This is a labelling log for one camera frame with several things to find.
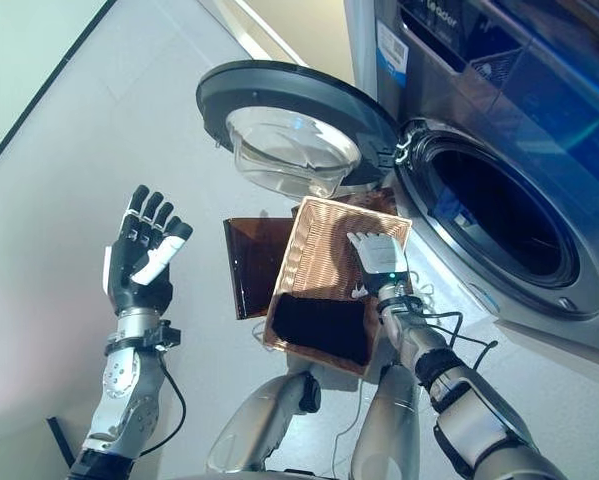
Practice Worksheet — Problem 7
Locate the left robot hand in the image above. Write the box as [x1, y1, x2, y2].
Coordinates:
[101, 184, 195, 319]

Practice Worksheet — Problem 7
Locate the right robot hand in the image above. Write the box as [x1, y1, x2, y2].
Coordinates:
[347, 230, 412, 300]

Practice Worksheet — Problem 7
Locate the grey front-load washing machine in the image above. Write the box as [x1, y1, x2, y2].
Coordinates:
[343, 0, 599, 360]

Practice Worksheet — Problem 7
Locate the woven wicker laundry basket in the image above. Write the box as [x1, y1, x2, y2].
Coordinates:
[261, 195, 414, 378]

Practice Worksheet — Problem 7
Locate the black garment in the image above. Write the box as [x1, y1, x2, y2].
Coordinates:
[271, 293, 372, 367]

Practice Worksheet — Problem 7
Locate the blue energy label sticker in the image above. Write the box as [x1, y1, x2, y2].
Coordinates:
[376, 18, 411, 77]

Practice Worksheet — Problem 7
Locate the white tall side panel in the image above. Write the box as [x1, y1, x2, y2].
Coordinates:
[342, 0, 381, 99]

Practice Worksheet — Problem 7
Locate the grey robot torso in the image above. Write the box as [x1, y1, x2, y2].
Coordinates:
[188, 468, 351, 480]

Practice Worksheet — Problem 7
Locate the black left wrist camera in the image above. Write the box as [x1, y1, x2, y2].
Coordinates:
[140, 323, 184, 352]

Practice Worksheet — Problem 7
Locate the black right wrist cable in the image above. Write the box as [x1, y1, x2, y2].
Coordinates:
[402, 293, 501, 372]

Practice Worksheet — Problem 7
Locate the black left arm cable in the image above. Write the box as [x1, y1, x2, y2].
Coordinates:
[147, 348, 189, 447]

